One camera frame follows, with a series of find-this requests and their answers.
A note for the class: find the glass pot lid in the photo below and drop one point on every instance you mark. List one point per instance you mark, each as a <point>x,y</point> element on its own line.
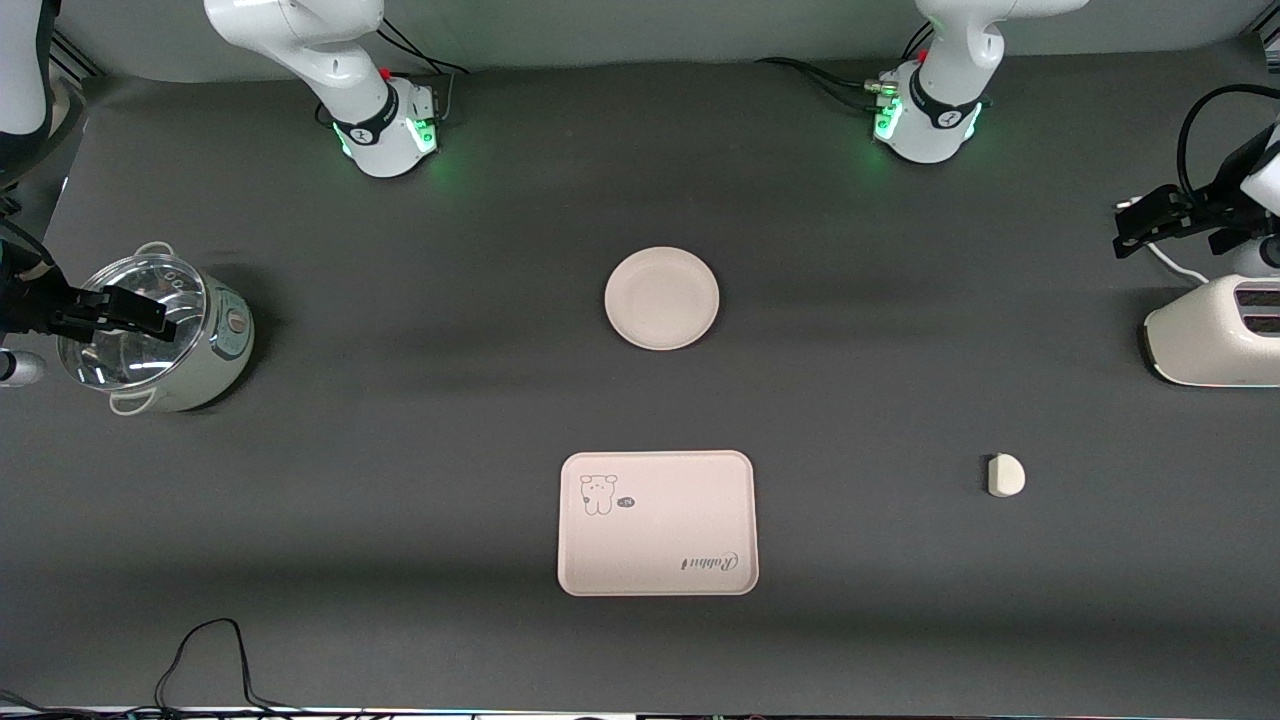
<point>120,365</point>

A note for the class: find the cream white toaster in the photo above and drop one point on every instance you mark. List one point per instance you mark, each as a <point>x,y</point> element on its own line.
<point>1200,340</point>

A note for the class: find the aluminium frame rail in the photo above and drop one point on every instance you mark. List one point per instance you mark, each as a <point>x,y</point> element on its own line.
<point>75,58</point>

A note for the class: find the beige rectangular tray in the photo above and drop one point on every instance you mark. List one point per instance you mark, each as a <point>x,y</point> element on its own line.
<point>660,530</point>

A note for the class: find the pale green electric pot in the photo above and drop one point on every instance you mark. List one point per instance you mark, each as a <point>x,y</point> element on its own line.
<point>215,360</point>

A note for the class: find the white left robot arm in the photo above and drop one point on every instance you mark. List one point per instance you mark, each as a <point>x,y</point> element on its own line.
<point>940,110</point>

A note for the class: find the round beige plate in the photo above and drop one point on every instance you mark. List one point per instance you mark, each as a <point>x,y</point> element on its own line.
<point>662,298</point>

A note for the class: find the white half-round bun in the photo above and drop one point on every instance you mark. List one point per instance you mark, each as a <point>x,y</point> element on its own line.
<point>1006,476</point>

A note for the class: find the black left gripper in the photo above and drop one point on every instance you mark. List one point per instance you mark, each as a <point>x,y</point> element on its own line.
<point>1209,213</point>

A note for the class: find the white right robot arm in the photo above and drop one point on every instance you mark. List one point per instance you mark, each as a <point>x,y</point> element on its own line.
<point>300,40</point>

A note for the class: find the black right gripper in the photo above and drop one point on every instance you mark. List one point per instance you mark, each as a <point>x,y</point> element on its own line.
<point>30,301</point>

